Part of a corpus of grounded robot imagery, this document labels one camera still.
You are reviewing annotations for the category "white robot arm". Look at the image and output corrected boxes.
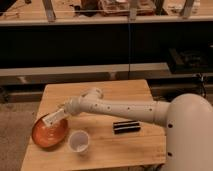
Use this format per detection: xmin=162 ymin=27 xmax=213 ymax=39
xmin=43 ymin=87 xmax=213 ymax=171

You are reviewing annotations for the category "clear plastic cup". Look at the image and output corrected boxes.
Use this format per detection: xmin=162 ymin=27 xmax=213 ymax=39
xmin=67 ymin=130 xmax=90 ymax=155

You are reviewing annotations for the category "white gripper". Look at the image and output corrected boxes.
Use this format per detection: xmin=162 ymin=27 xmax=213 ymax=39
xmin=42 ymin=108 xmax=67 ymax=126

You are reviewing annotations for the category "orange ceramic bowl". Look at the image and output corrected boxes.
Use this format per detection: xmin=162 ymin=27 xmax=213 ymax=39
xmin=31 ymin=117 xmax=69 ymax=148

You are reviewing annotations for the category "long wooden shelf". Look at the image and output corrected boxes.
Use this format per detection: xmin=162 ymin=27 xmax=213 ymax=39
xmin=0 ymin=63 xmax=171 ymax=85

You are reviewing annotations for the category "black rectangular block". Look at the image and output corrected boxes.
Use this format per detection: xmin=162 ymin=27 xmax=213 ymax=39
xmin=113 ymin=121 xmax=141 ymax=134

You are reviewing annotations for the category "dark box on right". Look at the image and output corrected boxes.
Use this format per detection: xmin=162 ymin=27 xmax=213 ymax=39
xmin=167 ymin=48 xmax=213 ymax=74

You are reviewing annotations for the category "wooden table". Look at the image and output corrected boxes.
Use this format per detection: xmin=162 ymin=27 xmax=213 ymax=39
xmin=21 ymin=80 xmax=165 ymax=171

